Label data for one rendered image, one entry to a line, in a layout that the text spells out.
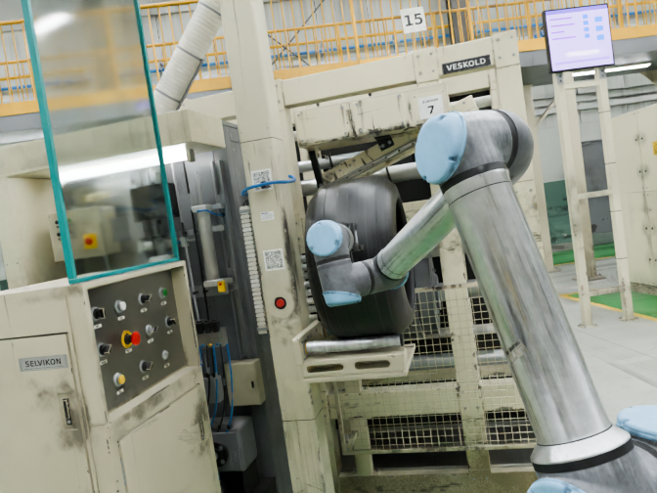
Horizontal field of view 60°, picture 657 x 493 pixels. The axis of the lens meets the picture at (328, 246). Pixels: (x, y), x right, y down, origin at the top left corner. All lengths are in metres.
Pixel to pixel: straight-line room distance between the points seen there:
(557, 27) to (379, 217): 4.15
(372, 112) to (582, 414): 1.57
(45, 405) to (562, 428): 1.28
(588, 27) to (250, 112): 4.23
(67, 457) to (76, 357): 0.27
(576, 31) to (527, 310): 5.00
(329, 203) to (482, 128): 0.97
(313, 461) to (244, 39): 1.55
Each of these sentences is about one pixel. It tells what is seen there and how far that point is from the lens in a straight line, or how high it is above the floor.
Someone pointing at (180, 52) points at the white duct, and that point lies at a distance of 2.58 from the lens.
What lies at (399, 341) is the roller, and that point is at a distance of 1.94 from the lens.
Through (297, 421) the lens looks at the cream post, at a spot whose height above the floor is 0.62.
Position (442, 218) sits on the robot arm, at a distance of 1.24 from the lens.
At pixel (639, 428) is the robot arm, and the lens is 1.05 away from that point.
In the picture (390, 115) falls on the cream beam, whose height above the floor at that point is 1.69.
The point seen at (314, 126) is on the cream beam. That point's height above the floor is 1.71.
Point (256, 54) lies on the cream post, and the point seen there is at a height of 1.95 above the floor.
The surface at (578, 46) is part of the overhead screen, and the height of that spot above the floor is 2.53.
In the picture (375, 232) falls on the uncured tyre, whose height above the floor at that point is 1.28.
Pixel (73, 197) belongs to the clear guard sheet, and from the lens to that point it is 1.64.
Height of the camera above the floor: 1.35
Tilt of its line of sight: 3 degrees down
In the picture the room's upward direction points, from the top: 8 degrees counter-clockwise
